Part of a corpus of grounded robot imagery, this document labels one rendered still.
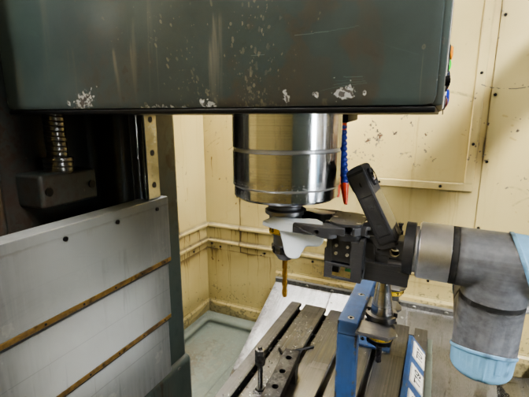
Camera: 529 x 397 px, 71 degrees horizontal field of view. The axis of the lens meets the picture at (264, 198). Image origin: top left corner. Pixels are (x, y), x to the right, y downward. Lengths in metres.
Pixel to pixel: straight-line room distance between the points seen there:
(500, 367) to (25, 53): 0.79
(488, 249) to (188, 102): 0.40
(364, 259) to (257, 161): 0.20
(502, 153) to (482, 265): 1.05
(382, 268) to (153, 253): 0.62
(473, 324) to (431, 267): 0.09
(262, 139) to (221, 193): 1.35
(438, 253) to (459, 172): 1.04
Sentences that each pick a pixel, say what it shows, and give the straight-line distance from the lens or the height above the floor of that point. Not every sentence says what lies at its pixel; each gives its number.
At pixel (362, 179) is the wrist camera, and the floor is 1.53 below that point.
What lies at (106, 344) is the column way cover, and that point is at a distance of 0.96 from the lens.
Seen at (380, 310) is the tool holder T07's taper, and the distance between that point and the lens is 0.81.
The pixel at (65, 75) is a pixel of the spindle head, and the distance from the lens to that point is 0.64.
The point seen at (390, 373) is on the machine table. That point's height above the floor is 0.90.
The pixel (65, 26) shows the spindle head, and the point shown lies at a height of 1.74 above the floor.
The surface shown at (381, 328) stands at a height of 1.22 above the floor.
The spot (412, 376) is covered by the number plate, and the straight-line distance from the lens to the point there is 1.15.
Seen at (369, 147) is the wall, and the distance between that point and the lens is 1.54.
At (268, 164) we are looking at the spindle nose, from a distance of 0.49.
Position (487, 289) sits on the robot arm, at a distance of 0.53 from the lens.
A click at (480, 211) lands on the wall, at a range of 1.57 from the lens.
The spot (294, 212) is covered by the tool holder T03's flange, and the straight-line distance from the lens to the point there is 0.55.
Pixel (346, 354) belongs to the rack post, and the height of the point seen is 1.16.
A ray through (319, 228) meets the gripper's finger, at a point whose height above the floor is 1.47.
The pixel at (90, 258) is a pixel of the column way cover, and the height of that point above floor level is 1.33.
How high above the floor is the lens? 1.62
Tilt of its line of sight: 12 degrees down
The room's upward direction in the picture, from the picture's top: straight up
